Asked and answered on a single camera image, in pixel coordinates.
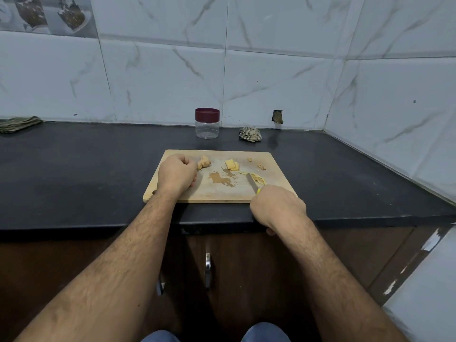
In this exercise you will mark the clear jar maroon lid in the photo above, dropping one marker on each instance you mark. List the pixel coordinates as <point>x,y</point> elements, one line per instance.
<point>207,131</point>

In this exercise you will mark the person's blue clothing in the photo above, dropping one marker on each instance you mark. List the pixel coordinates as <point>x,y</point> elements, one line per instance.
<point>217,332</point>

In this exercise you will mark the wooden cutting board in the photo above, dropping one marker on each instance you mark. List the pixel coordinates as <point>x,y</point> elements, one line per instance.
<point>206,192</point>

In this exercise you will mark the person's left hand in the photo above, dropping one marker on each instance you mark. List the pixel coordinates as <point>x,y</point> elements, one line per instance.
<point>177,176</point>

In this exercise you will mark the brown wooden cabinet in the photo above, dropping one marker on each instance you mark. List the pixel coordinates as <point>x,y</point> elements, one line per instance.
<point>399,260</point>

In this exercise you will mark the decorative picture tiles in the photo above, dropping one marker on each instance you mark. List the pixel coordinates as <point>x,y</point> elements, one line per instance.
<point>46,14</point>

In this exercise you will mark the person's left forearm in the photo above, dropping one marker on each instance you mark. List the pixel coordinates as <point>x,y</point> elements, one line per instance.
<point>92,278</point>

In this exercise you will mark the folded green cloth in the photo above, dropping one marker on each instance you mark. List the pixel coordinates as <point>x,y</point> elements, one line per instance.
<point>19,124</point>

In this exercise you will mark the pile of ginger strips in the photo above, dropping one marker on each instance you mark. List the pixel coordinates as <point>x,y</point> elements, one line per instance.
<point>222,179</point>

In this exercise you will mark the pile of yellow ginger slices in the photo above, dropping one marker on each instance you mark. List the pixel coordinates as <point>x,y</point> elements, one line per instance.
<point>231,165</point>

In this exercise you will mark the small ginger end piece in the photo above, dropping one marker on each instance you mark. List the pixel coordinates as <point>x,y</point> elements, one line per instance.
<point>204,162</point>

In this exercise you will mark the small ginger peel scraps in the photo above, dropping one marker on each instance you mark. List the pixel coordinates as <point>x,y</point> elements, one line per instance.
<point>258,164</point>

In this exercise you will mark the black countertop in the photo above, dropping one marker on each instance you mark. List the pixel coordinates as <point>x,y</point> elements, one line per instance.
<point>64,174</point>

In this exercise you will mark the person's right hand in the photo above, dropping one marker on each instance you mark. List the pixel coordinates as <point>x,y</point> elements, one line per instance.
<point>278,208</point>

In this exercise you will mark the crumpled patterned cloth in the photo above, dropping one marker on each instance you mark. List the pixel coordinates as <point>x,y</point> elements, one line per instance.
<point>250,134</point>

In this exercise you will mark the person's right forearm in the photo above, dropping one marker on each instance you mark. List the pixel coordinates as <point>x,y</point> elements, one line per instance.
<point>342,288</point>

